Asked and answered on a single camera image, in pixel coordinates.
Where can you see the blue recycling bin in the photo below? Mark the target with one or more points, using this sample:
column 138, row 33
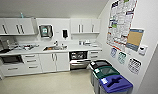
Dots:
column 106, row 72

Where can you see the bin with black lid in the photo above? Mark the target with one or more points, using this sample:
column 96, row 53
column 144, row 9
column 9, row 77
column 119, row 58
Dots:
column 98, row 64

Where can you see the white three-door wall cabinet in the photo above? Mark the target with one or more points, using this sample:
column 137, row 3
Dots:
column 85, row 25

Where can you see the small blue wall notice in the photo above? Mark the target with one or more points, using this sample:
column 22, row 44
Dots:
column 113, row 52

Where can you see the wide white drawer unit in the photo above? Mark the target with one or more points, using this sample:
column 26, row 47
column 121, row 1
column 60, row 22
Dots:
column 28, row 65

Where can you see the stainless steel dishwasher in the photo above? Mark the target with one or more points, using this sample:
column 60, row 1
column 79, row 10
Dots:
column 78, row 60

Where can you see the white wall thermostat box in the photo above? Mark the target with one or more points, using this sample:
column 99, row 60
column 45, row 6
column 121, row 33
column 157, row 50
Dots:
column 143, row 50

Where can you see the tan framed wall notice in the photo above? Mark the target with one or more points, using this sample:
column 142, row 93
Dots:
column 135, row 40

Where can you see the blue spray bottle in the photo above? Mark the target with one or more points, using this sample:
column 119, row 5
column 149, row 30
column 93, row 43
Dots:
column 22, row 15

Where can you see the steel paper towel dispenser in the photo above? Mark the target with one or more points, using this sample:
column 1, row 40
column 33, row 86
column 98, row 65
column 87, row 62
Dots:
column 45, row 31

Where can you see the chrome sink faucet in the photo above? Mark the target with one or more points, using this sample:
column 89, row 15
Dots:
column 56, row 43

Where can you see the black wall soap dispenser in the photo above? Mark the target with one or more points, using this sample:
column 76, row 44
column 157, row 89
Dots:
column 65, row 33

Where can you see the stainless steel sink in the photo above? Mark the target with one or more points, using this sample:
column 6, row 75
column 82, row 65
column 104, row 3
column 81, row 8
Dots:
column 55, row 48

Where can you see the small black-grid wall notice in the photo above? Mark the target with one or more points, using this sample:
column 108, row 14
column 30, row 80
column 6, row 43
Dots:
column 134, row 66

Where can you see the small green wall notice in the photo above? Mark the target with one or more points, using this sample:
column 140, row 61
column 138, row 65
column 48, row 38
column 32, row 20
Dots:
column 121, row 58

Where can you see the narrow white drawer unit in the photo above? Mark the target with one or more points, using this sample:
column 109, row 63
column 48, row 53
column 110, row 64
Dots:
column 95, row 54

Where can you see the white under-sink cabinet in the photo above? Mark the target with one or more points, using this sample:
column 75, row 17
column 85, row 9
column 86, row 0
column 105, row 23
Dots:
column 55, row 62

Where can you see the black built-in microwave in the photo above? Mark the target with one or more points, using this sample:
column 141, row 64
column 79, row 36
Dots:
column 10, row 59

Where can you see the blue and white bottle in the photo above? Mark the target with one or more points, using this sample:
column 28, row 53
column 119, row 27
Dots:
column 80, row 43

